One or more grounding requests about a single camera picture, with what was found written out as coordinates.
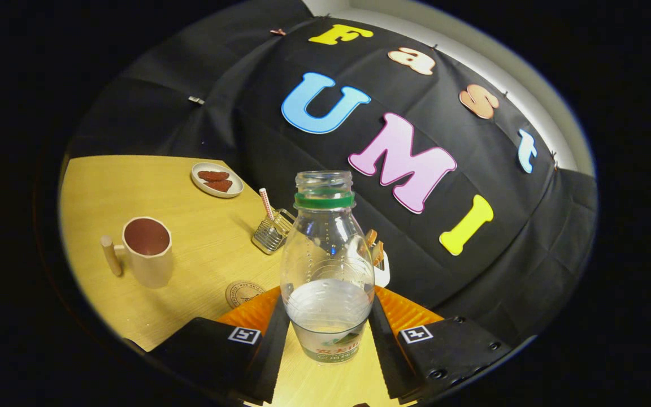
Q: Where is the round wooden coaster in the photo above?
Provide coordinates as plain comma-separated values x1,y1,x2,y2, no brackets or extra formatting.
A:
225,280,267,309

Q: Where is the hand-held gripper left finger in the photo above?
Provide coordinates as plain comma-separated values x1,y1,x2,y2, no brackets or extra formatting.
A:
150,287,291,405

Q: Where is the wire mesh holder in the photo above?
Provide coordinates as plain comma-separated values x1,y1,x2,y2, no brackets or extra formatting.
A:
251,209,296,256

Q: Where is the black backdrop cloth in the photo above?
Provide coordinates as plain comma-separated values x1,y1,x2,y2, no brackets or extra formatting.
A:
68,0,597,345

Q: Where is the wooden table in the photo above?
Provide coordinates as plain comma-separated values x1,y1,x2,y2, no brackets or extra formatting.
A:
59,155,416,407

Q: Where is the clear plastic bottle green label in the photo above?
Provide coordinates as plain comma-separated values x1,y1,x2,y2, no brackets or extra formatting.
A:
280,171,375,364

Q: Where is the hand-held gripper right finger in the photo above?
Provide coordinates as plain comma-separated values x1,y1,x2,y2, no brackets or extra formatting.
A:
367,285,513,403

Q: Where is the round white plate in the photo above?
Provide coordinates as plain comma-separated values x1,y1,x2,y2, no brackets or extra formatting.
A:
191,162,244,198

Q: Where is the cream cup brown inside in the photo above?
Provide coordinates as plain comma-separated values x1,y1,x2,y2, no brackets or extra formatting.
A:
100,217,174,289

